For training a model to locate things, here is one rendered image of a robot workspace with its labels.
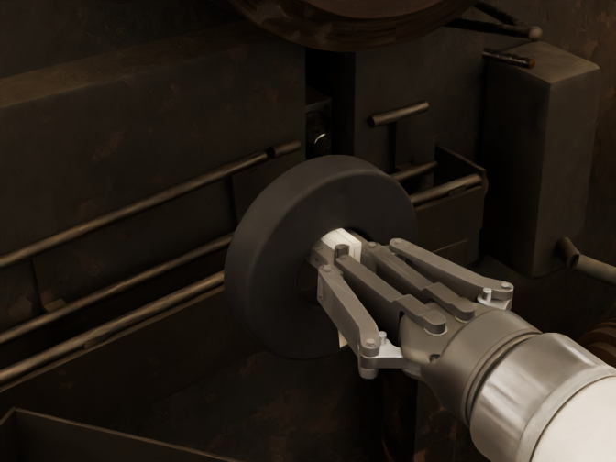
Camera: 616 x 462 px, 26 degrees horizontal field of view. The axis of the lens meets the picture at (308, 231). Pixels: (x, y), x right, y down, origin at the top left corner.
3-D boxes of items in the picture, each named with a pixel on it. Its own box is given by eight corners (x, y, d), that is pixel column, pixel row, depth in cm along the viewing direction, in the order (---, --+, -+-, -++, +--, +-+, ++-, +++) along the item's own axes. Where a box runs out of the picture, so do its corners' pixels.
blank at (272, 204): (206, 201, 91) (233, 222, 88) (387, 121, 97) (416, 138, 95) (234, 374, 99) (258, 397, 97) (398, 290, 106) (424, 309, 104)
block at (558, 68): (466, 246, 152) (479, 49, 140) (518, 226, 156) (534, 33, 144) (531, 287, 145) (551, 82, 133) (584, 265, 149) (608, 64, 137)
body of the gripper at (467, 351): (459, 460, 82) (368, 381, 89) (558, 412, 87) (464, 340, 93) (470, 364, 78) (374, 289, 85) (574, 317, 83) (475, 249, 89)
